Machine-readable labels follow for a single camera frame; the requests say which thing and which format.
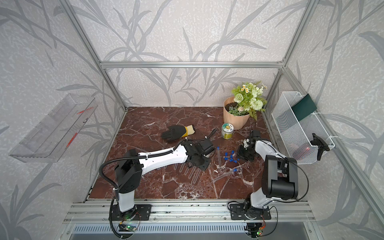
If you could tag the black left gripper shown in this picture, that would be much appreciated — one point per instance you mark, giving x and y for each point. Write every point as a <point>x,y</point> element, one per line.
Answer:
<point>204,168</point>

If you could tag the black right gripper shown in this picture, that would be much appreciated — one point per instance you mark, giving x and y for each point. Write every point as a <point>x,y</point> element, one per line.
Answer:
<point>240,153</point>

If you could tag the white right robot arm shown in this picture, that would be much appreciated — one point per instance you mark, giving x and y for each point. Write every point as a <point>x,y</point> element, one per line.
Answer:
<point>280,174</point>

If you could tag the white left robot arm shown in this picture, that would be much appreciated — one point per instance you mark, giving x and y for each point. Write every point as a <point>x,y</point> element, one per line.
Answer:
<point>129,173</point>

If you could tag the beige flower pot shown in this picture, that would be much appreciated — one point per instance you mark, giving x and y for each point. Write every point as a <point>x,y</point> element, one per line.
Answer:
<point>237,121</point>

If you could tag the green round tape tin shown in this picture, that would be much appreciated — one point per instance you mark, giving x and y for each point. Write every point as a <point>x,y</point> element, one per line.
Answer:
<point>227,131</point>

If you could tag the green white artificial flowers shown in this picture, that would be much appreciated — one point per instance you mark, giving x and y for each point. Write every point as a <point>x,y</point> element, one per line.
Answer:
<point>248,100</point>

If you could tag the dark green card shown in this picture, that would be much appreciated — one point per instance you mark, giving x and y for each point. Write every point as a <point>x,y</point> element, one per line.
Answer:
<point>304,107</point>

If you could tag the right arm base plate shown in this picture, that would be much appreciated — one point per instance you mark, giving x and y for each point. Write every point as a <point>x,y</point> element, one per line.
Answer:
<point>239,211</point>

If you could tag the white wire mesh basket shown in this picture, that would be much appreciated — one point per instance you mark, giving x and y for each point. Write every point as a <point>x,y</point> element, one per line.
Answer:
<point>295,135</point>

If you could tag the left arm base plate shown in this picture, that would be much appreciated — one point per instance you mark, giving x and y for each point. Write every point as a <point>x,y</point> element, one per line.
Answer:
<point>138,212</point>

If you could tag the aluminium front rail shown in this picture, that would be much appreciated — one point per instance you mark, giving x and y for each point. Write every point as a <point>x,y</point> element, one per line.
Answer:
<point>185,211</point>

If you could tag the clear acrylic wall shelf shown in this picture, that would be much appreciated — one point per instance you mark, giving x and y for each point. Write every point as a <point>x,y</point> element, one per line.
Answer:
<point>48,141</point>

